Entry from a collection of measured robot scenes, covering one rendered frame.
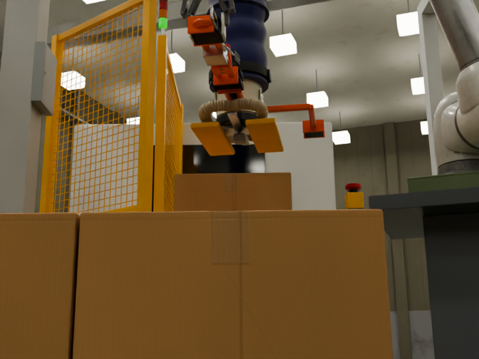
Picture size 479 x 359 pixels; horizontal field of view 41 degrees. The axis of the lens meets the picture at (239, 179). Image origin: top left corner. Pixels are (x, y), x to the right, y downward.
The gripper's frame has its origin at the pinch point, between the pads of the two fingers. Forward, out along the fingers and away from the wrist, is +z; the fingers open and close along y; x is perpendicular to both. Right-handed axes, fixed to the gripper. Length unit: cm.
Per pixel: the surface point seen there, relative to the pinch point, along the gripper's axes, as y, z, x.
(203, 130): 11.6, 13.5, -45.3
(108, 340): -5, 85, 80
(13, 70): 114, -40, -95
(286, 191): -16, 35, -52
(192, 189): 16, 34, -47
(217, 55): -0.8, 3.4, -9.5
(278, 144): -12, 13, -67
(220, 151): 11, 13, -70
